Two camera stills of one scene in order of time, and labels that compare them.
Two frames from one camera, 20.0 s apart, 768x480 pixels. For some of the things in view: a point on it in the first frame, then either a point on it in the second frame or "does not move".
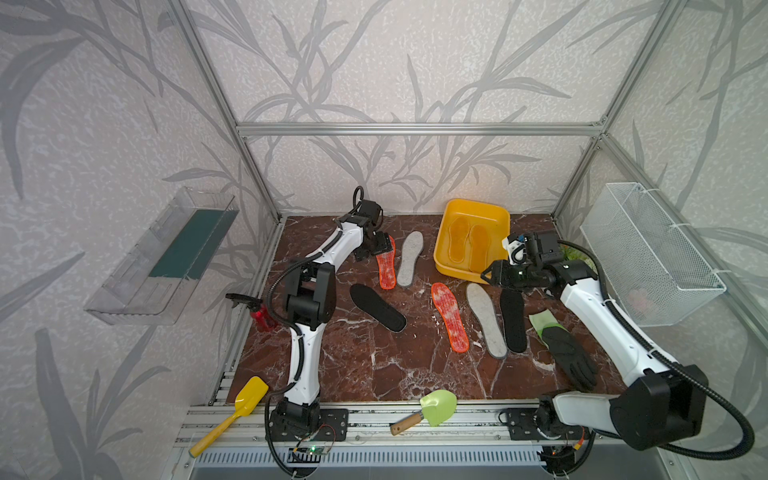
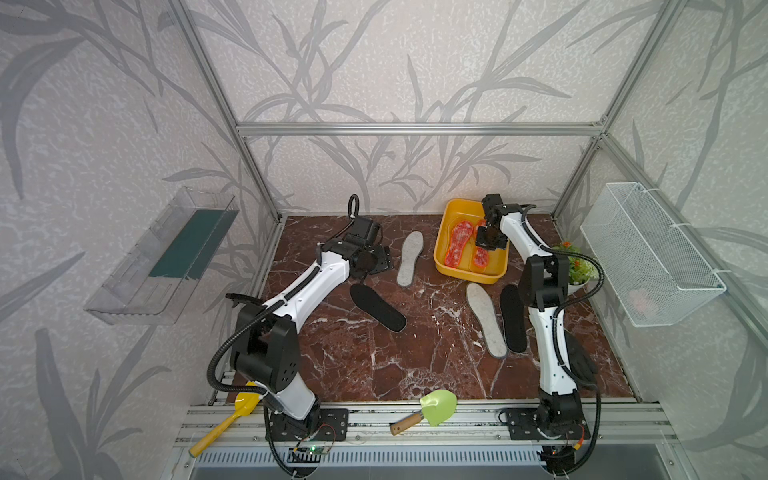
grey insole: x=481 y=301 does not move
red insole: x=387 y=266 -> x=460 y=231
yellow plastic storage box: x=470 y=238 does not move
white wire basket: x=657 y=269 does not move
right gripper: x=499 y=274 -> x=480 y=241
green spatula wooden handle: x=436 y=407 does not move
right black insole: x=512 y=308 does not move
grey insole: x=411 y=251 does not move
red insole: x=452 y=317 -> x=480 y=253
